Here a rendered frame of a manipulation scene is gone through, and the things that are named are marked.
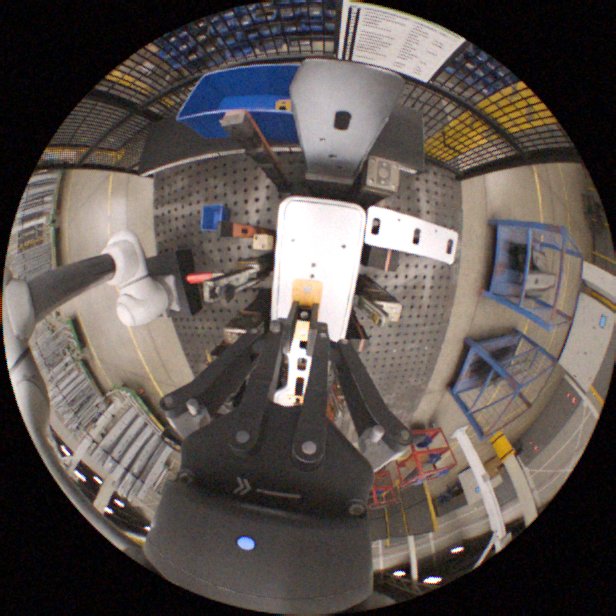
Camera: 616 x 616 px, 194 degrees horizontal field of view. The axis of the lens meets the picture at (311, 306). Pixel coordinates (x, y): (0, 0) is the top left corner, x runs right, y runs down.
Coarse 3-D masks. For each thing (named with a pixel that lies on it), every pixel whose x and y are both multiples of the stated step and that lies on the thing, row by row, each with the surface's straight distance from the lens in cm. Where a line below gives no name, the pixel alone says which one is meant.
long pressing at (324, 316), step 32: (288, 224) 47; (320, 224) 46; (352, 224) 47; (288, 256) 47; (320, 256) 46; (352, 256) 47; (288, 288) 48; (352, 288) 49; (320, 320) 51; (288, 384) 66
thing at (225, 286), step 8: (232, 272) 37; (240, 272) 37; (248, 272) 39; (208, 280) 31; (216, 280) 31; (224, 280) 33; (232, 280) 36; (240, 280) 39; (248, 280) 43; (256, 280) 43; (208, 288) 31; (216, 288) 31; (224, 288) 29; (232, 288) 30; (240, 288) 37; (208, 296) 32; (216, 296) 32; (224, 296) 29; (232, 296) 30
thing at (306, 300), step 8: (296, 280) 22; (304, 280) 22; (312, 280) 22; (296, 288) 22; (312, 288) 22; (320, 288) 22; (296, 296) 22; (304, 296) 22; (312, 296) 22; (320, 296) 22; (304, 304) 22; (312, 304) 22; (320, 304) 22; (304, 320) 22; (296, 328) 24; (304, 328) 24; (296, 336) 24; (304, 336) 24
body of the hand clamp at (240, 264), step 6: (270, 252) 78; (246, 258) 52; (252, 258) 53; (258, 258) 53; (264, 258) 53; (270, 258) 55; (234, 264) 47; (240, 264) 46; (246, 264) 45; (264, 264) 49; (270, 264) 59; (234, 270) 47; (264, 270) 50; (270, 270) 60; (258, 276) 46; (264, 276) 50
